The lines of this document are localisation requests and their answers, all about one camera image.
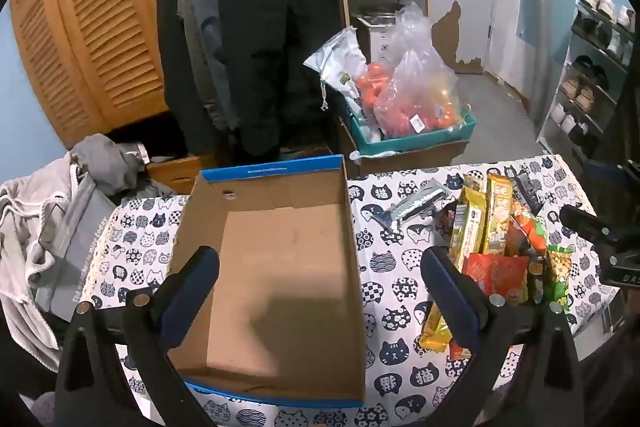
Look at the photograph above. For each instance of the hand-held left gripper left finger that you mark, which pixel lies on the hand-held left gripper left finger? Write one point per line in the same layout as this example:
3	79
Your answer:
192	294

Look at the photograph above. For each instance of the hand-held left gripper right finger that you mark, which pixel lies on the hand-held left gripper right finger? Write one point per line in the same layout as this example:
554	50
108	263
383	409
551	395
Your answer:
450	294

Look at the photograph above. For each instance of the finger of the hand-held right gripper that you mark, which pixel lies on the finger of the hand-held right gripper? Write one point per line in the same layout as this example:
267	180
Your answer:
602	173
585	223

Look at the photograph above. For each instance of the orange and green snack packet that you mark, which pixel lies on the orange and green snack packet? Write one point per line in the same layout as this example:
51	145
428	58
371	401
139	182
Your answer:
530	229

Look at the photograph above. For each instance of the yellow snack packet white label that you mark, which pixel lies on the yellow snack packet white label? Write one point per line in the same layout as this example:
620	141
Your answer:
467	229

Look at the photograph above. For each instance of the cardboard box blue rim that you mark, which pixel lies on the cardboard box blue rim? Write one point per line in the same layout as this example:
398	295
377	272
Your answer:
280	257

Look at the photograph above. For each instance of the small red snack packet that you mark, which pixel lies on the small red snack packet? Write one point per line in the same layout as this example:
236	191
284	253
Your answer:
459	351

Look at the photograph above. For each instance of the metal shoe rack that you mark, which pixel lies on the metal shoe rack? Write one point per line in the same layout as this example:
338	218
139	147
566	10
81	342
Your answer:
575	117

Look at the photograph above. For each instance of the cat print tablecloth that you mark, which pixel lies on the cat print tablecloth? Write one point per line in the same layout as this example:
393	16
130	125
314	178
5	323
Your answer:
390	267

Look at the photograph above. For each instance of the black and orange snack packet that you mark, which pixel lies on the black and orange snack packet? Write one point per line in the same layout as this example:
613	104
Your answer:
447	219

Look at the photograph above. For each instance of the group of assorted shoes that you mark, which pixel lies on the group of assorted shoes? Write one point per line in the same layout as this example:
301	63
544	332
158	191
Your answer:
587	94

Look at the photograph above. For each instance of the silver snack packet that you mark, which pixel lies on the silver snack packet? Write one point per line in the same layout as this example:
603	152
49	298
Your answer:
417	202

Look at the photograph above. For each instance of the small brown cardboard box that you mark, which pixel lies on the small brown cardboard box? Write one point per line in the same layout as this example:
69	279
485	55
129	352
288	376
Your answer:
177	172

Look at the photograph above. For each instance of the brown cardboard box under crate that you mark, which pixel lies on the brown cardboard box under crate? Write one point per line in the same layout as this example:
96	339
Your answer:
405	159

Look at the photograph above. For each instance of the dark grey hoodie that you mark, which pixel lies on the dark grey hoodie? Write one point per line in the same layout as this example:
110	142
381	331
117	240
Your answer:
112	162

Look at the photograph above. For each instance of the teal plastic crate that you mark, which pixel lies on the teal plastic crate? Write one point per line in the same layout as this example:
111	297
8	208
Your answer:
425	139

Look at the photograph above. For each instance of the light grey robe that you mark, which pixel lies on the light grey robe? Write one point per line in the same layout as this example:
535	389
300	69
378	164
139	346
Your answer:
25	247

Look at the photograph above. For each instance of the white patterned box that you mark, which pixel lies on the white patterned box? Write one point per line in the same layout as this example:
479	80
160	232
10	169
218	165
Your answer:
384	44

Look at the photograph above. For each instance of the white printed plastic bag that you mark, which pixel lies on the white printed plastic bag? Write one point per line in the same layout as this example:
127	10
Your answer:
337	62

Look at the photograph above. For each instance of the steel pot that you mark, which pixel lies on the steel pot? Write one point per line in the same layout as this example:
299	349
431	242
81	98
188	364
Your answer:
377	14

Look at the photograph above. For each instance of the wooden louvered cabinet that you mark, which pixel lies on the wooden louvered cabinet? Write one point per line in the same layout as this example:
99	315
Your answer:
90	32

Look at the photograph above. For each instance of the grey hanging jacket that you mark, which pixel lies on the grey hanging jacket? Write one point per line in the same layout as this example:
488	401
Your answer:
200	7

